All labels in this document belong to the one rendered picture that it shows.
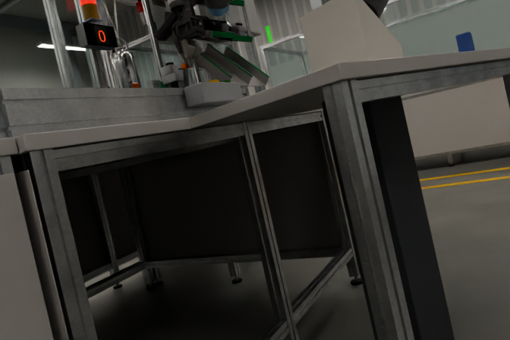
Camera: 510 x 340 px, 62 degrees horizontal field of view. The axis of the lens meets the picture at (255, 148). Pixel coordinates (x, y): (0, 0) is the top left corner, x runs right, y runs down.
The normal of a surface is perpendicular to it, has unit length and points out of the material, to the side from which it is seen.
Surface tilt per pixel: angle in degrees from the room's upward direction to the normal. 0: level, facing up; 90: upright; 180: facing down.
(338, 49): 90
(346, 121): 90
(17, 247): 90
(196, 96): 90
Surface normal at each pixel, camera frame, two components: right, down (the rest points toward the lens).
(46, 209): 0.85, -0.18
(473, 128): -0.50, 0.13
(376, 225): 0.61, -0.13
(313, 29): -0.82, 0.19
